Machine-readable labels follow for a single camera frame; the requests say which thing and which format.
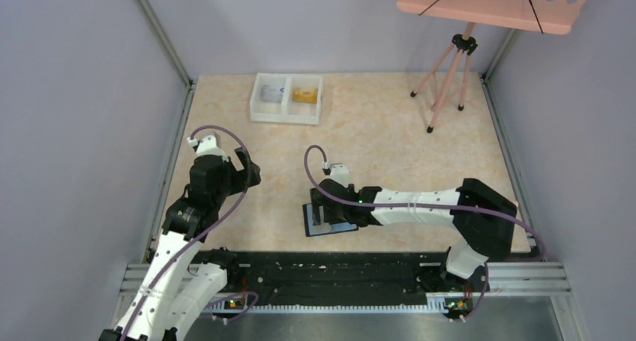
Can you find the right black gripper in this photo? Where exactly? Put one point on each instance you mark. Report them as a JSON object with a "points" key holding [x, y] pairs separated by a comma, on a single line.
{"points": [[321, 207]]}

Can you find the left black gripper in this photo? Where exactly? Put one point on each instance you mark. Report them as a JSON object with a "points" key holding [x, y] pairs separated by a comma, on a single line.
{"points": [[243, 168]]}

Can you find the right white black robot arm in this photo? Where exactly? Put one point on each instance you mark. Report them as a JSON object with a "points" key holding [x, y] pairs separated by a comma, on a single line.
{"points": [[475, 210]]}

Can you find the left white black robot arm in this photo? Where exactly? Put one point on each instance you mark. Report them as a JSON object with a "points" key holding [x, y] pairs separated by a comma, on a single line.
{"points": [[161, 308]]}

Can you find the silver card in tray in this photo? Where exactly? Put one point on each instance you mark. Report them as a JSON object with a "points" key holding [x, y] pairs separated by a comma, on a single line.
{"points": [[272, 93]]}

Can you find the orange card in tray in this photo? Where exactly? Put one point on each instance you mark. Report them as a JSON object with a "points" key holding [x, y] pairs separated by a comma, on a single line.
{"points": [[305, 95]]}

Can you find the white two-compartment tray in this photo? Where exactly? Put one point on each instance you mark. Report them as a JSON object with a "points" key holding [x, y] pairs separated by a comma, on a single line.
{"points": [[287, 112]]}

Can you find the pink tripod stand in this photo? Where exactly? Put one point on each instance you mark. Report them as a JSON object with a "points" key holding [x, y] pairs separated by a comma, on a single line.
{"points": [[462, 47]]}

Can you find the pink perforated board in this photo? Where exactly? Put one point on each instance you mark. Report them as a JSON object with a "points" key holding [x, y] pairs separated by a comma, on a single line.
{"points": [[545, 16]]}

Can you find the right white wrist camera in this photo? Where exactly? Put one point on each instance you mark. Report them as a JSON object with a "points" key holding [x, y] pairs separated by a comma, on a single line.
{"points": [[338, 172]]}

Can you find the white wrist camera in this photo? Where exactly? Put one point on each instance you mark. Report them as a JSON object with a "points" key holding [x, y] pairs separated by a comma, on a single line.
{"points": [[206, 146], [338, 172]]}

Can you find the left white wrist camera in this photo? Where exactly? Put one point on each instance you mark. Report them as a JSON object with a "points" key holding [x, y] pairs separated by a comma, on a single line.
{"points": [[206, 146]]}

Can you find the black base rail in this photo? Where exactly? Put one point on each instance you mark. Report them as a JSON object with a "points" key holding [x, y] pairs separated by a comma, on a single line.
{"points": [[340, 280]]}

